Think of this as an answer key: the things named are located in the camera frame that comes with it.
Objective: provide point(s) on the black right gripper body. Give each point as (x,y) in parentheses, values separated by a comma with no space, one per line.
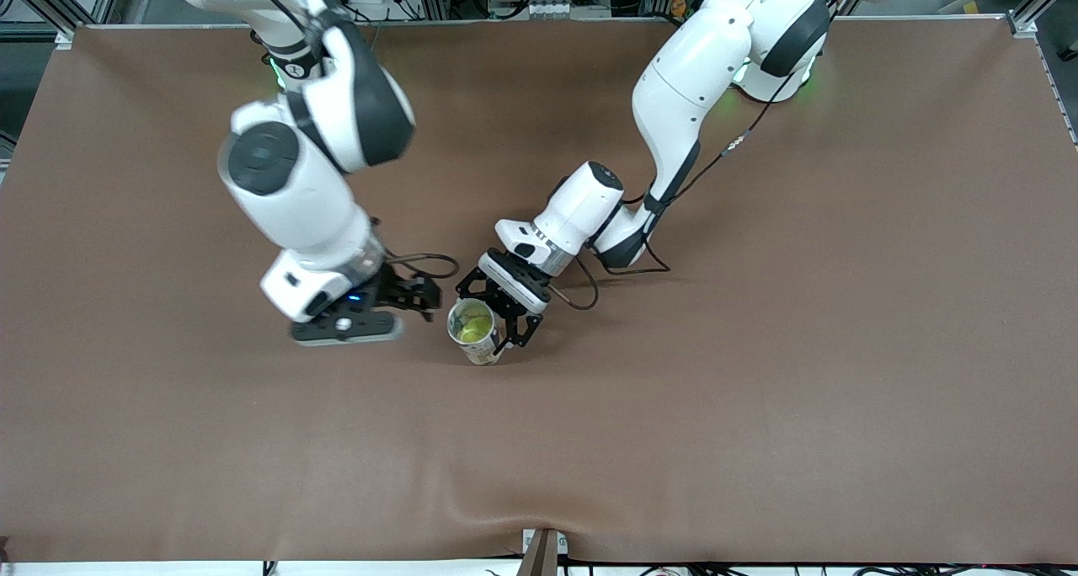
(398,289)

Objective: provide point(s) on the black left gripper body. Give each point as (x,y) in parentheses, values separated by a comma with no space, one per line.
(508,295)

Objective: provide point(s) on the yellow-green tennis ball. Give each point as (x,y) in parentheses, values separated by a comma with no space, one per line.
(473,330)

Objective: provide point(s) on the white blue tennis ball can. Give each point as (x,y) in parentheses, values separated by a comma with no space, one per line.
(482,355)

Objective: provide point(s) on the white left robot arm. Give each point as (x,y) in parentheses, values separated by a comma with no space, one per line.
(691,96)

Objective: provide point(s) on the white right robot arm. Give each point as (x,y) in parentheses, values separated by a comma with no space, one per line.
(295,205)

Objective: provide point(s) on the large table cover mat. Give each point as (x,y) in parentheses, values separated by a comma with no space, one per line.
(539,441)

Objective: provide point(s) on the white connector strip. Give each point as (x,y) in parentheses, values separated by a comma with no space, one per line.
(554,8)

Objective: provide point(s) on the orange objects pile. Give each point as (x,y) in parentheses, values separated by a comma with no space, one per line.
(679,5)

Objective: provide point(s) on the metal table edge bracket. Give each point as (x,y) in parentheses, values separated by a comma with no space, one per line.
(543,555)

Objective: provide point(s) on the aluminium frame profile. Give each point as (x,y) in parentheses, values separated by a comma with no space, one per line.
(1023,22)
(59,16)

